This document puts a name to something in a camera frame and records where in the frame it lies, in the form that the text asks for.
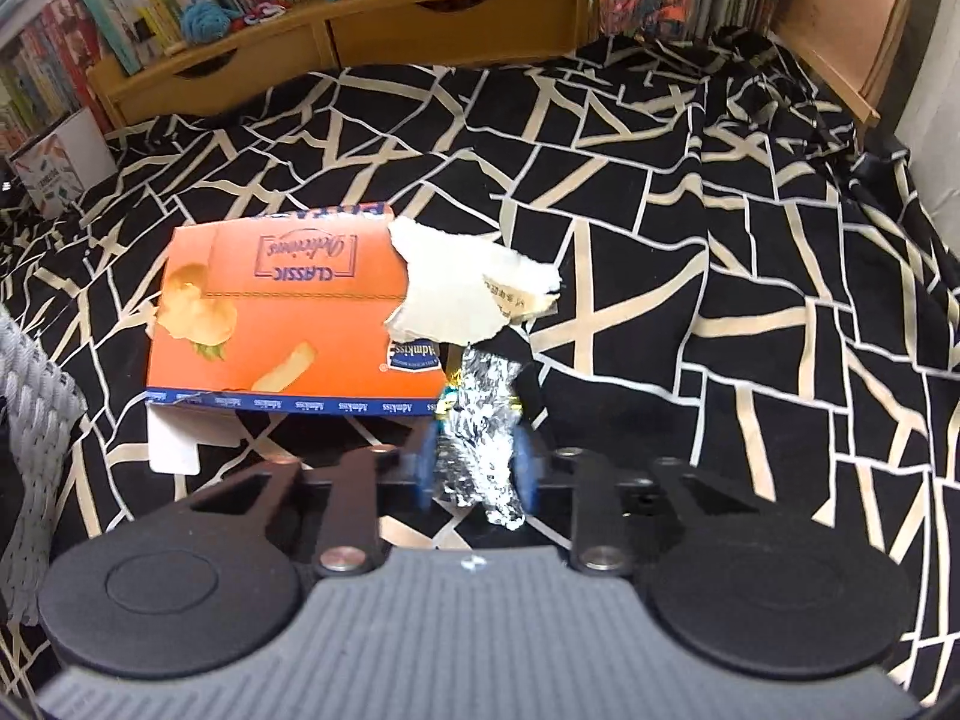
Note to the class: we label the silver foil wrapper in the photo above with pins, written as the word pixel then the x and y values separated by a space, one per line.
pixel 480 427

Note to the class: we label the wooden shelf with drawers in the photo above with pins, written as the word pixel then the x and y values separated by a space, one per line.
pixel 375 26

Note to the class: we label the white printed book box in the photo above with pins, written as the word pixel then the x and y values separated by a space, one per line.
pixel 64 157

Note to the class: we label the woven bin with black bag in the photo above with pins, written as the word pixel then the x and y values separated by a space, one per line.
pixel 34 465

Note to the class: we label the blue crochet ball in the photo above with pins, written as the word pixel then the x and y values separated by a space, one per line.
pixel 202 19

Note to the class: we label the torn white paper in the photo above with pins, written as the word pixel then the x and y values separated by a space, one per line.
pixel 457 285

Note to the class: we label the orange cardboard box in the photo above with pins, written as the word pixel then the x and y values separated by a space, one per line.
pixel 285 315

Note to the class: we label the red and white crochet flower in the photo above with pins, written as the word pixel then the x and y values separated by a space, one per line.
pixel 262 11

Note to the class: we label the row of upright books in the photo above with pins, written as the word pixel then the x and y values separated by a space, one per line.
pixel 112 0

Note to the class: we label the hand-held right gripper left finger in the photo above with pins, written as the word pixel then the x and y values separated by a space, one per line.
pixel 424 469

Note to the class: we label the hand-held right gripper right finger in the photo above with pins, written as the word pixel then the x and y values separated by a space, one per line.
pixel 527 469

